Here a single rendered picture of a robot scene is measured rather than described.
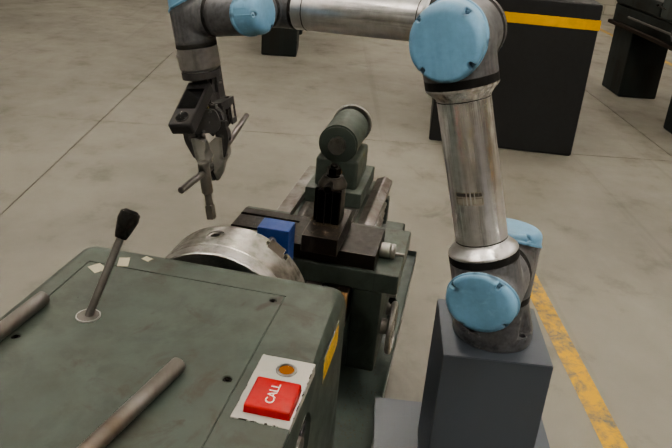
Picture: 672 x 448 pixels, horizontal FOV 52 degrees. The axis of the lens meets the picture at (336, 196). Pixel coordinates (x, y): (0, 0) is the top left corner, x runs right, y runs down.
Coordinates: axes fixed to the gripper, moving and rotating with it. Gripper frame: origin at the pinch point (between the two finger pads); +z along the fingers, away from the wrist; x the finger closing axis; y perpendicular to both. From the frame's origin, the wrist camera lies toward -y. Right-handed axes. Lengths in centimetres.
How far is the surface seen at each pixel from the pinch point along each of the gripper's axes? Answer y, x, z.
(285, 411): -51, -30, 13
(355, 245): 53, -12, 40
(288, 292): -22.0, -20.8, 12.5
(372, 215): 99, -7, 51
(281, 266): -3.8, -12.8, 17.4
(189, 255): -11.6, 1.8, 11.5
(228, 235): -3.5, -2.7, 11.2
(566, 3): 468, -88, 30
